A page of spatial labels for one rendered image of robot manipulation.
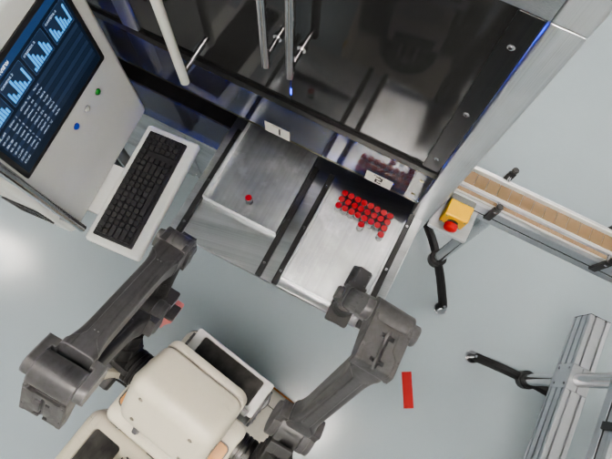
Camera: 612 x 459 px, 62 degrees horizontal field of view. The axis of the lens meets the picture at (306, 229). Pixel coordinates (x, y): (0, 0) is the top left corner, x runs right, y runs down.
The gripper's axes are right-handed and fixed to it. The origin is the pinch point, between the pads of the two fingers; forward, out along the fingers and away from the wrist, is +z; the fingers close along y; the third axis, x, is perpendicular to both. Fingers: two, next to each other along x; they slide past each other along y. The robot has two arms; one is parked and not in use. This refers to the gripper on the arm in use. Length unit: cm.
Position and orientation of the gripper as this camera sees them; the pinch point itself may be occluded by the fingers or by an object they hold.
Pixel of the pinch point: (339, 311)
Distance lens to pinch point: 153.7
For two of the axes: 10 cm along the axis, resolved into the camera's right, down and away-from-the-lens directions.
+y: 4.6, -8.4, 2.7
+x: -8.8, -4.5, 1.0
